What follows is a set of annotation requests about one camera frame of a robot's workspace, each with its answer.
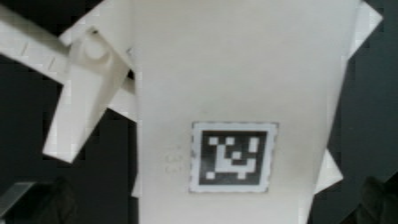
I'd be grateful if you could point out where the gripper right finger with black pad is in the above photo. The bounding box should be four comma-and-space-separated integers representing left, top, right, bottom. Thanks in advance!
339, 175, 398, 224

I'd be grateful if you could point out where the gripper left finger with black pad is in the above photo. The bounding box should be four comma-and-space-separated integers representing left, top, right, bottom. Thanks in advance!
0, 177, 77, 224

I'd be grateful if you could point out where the white cabinet drawer box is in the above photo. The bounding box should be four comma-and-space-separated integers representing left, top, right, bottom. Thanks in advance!
132, 0, 360, 224

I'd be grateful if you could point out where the white cabinet body box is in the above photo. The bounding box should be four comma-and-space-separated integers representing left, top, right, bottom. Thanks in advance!
56, 0, 385, 195

